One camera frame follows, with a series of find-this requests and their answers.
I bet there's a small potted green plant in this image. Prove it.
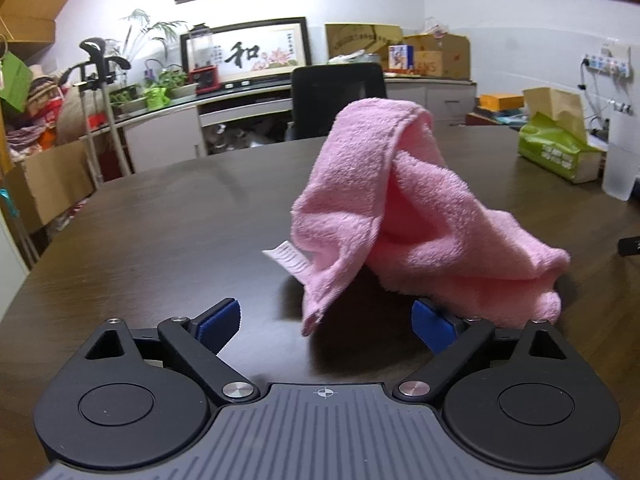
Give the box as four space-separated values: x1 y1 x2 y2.
157 66 199 100

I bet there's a translucent plastic cup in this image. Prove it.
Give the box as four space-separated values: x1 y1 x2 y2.
601 141 640 203

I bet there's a flat printed cardboard box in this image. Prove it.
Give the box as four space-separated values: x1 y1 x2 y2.
325 22 404 64

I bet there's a white sideboard cabinet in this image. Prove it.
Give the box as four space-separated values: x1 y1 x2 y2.
120 79 478 176

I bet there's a red base blender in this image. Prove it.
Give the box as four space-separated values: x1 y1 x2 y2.
187 22 221 95

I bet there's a large open cardboard box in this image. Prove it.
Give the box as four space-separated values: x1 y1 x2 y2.
5 137 98 233

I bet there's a brown cardboard box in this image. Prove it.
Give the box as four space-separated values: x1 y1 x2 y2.
402 33 471 80

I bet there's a black office chair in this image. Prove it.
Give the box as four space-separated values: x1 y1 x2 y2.
290 63 387 141

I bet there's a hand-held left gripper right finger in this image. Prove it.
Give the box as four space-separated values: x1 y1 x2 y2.
392 298 581 404

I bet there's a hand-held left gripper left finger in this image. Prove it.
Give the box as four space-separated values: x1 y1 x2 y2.
75 298 259 404

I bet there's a pink towel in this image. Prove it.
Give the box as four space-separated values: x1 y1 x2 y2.
262 98 572 337

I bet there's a tall palm plant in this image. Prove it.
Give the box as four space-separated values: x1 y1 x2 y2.
119 8 188 63

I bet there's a white wall power strip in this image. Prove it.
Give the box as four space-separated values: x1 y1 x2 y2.
582 49 632 77

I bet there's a green tissue pack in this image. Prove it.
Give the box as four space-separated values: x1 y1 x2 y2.
517 86 604 184

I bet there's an upturned office chair frame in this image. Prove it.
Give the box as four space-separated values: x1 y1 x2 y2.
62 37 132 181

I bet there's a colourful printed small box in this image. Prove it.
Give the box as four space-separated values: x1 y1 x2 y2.
388 44 416 72

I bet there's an orange flat box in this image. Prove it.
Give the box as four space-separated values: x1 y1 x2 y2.
478 92 526 111

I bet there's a bright green plastic bag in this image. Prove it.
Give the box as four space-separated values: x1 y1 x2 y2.
144 85 172 110

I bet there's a framed calligraphy flower picture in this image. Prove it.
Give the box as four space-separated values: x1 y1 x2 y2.
180 16 312 86

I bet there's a pile of colourful clutter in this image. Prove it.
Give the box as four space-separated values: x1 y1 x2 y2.
6 64 70 153

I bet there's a green paper bag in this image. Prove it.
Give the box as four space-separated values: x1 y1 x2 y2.
0 52 34 114

